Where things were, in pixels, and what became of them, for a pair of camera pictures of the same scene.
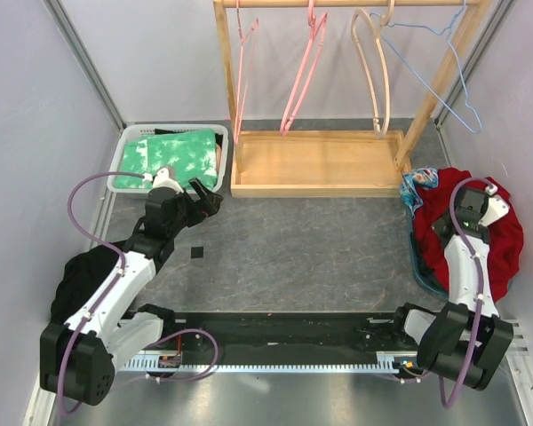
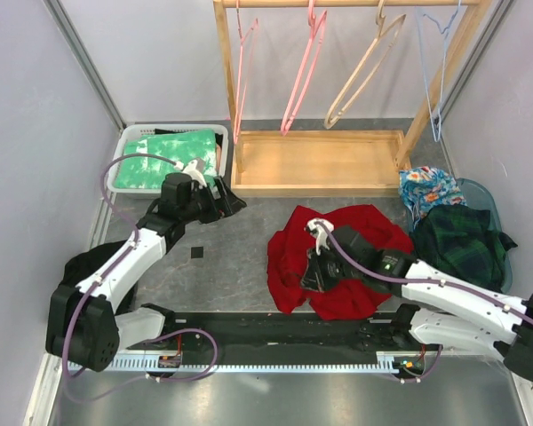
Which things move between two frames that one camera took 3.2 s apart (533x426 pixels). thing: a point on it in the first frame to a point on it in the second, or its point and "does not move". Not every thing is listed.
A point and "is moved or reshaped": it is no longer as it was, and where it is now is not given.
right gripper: [435, 225] to [314, 277]
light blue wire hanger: [448, 30] is moved or reshaped
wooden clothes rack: [334, 164] does not move
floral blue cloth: [425, 177] does not move
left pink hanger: [242, 41] does not move
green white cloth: [188, 155] does not move
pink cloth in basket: [218, 157] does not move
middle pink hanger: [320, 27] does not move
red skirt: [506, 237] to [290, 243]
